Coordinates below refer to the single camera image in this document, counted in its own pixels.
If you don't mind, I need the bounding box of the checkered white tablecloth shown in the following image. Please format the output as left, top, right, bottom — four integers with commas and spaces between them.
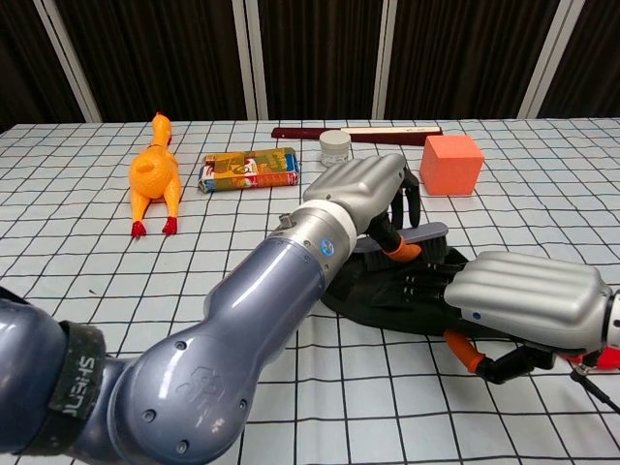
0, 115, 620, 465

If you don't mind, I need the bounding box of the red plastic disc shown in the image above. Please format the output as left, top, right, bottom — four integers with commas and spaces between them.
564, 346, 620, 374

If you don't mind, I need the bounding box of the colourful snack package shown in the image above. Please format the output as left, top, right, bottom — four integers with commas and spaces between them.
197, 146, 302, 194

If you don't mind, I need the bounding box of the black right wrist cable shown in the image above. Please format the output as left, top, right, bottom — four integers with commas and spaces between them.
570, 365, 620, 403

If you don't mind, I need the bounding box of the black slipper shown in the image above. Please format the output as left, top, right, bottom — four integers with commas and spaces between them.
322, 245, 522, 346

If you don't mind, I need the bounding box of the white metal frame post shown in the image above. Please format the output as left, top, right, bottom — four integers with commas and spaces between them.
32, 0, 103, 123
231, 0, 270, 121
370, 0, 406, 120
517, 0, 580, 119

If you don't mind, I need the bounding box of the black velcro strap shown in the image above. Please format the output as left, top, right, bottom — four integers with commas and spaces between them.
14, 319, 108, 456

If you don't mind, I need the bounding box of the grey orange brush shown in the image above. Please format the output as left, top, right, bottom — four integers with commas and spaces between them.
353, 221, 450, 265

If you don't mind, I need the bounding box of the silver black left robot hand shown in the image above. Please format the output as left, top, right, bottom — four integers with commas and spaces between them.
302, 153, 423, 263

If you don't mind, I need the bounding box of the black pleated curtain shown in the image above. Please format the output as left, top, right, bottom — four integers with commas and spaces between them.
0, 0, 620, 132

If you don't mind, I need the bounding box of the orange foam cube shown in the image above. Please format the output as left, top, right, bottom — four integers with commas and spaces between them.
418, 134, 485, 198

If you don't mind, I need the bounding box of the yellow rubber chicken toy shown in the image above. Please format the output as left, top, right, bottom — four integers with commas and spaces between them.
128, 111, 183, 237

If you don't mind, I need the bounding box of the small grey-lidded jar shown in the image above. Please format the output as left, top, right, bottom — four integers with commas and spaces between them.
318, 130, 352, 169

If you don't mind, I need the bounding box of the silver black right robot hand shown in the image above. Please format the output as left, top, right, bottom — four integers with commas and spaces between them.
375, 250, 614, 387

